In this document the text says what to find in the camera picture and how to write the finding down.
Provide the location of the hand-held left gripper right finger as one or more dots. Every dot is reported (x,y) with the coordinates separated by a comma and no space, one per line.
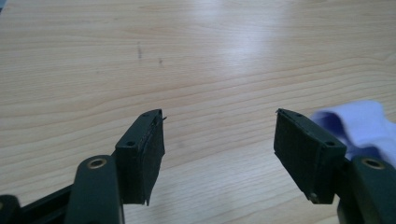
(306,158)

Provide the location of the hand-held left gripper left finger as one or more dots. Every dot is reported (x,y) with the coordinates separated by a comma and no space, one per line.
(140,161)

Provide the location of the light purple cloth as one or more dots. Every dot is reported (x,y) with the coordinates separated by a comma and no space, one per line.
(364,124)

